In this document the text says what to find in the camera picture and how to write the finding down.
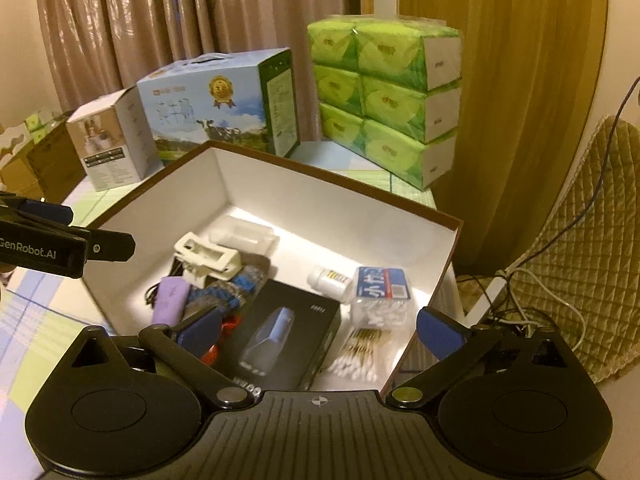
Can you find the red snack packet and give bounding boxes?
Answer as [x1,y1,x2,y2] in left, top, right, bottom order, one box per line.
[202,312,240,366]

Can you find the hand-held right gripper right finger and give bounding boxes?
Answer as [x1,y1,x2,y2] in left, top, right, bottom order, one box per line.
[382,305,583,412]

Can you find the white cable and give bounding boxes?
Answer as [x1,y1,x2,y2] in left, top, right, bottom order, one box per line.
[495,266,595,352]

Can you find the dark charger cable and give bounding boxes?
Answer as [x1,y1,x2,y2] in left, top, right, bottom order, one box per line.
[500,77,640,282]

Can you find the small white product box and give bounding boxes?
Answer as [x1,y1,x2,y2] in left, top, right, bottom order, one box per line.
[66,86,163,192]

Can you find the blue label swab container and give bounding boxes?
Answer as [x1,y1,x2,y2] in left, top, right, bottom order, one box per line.
[347,266,415,333]

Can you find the cotton swab bag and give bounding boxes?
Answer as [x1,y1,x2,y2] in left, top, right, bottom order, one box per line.
[326,327,398,382]

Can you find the clear plastic case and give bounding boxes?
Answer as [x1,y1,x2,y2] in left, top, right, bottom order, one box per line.
[209,215,279,255]

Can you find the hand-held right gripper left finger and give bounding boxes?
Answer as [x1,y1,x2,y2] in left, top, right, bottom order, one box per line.
[61,305,256,412]

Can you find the loose green tissue packs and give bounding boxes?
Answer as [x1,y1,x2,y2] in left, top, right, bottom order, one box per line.
[24,110,57,143]

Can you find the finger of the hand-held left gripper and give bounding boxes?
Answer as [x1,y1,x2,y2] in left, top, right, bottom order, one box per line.
[0,194,75,227]
[0,212,137,264]

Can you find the purple tube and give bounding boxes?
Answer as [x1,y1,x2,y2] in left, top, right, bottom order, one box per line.
[152,279,192,326]

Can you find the brown cardboard carton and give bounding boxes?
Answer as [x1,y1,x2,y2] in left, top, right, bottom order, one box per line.
[25,121,87,201]

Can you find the striped knitted pouch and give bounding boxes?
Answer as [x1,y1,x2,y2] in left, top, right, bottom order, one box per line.
[182,257,273,326]

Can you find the brown cardboard box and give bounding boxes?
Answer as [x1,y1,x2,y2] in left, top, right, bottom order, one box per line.
[80,140,463,402]

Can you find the stack of green tissue packs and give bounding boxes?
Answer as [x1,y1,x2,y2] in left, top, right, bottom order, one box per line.
[306,16,463,191]

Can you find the brown pleated curtain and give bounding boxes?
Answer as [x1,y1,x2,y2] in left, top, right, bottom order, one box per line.
[32,0,362,141]

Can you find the small white bottle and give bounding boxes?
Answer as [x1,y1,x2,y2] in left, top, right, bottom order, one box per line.
[306,266,351,302]

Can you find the black cable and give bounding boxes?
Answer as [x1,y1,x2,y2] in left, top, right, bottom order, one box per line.
[145,257,186,312]

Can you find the black product box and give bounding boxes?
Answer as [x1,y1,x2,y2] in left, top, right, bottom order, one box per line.
[215,280,343,392]

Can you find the golden curtain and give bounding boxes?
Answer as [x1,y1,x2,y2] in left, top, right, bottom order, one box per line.
[397,0,608,272]

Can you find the beige cardboard carton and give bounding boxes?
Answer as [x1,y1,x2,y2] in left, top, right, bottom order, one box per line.
[0,122,33,196]

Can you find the cream plastic clip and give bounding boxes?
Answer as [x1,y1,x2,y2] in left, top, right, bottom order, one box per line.
[174,232,242,288]

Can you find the white power strip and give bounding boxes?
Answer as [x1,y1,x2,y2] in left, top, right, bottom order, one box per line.
[467,277,507,322]

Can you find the blue milk carton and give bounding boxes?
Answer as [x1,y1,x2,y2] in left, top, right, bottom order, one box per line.
[136,47,301,168]

